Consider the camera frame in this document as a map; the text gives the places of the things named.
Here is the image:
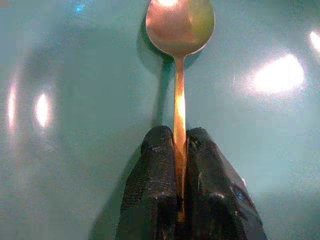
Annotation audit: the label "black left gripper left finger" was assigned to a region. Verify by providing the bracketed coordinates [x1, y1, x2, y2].
[119, 125, 180, 240]

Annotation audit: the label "gold metal spoon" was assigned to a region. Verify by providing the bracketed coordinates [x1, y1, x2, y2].
[145, 0, 216, 225]

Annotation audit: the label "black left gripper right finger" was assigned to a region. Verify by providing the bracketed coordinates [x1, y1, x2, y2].
[184, 127, 269, 240]

